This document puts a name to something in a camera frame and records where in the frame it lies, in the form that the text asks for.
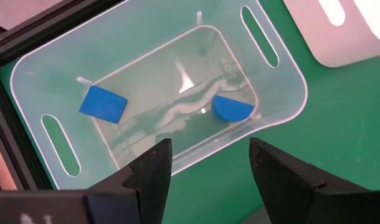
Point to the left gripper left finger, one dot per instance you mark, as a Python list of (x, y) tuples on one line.
[(146, 186)]

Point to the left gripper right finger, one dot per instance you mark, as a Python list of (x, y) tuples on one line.
[(286, 193)]

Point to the blue rectangular block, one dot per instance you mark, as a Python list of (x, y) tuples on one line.
[(102, 104)]

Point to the blue half-cylinder block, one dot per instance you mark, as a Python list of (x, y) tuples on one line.
[(230, 110)]

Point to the green table mat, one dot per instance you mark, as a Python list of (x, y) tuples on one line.
[(333, 124)]

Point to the clear plastic bin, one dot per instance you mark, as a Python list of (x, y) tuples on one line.
[(146, 62)]

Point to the white plastic bin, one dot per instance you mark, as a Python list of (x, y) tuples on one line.
[(349, 40)]

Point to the black metal table frame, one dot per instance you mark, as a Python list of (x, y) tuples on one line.
[(9, 43)]

